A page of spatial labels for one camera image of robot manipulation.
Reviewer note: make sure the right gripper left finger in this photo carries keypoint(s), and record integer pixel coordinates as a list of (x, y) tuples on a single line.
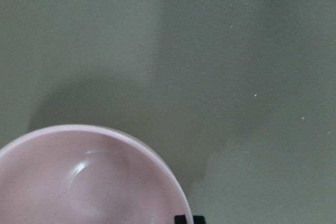
[(180, 219)]

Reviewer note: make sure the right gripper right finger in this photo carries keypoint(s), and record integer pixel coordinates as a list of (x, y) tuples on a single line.
[(198, 219)]

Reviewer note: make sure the small pink bowl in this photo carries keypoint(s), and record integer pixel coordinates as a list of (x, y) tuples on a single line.
[(87, 174)]

